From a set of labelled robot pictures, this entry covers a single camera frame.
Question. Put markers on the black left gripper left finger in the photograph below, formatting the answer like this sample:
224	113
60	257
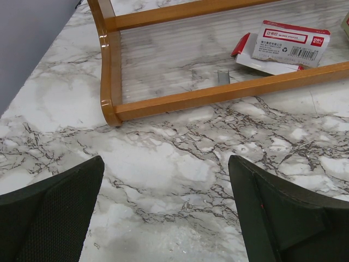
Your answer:
49	220

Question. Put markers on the wooden three-tier shelf rack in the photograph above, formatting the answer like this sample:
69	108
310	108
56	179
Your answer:
109	26

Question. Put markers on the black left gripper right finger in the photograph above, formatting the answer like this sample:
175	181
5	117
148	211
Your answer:
281	221

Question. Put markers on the metal staple strip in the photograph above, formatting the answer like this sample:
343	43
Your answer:
223	77

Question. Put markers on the green white cardboard box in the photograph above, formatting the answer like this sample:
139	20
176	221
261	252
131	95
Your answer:
345	25

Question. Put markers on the red white staples box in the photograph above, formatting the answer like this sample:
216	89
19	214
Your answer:
279	48

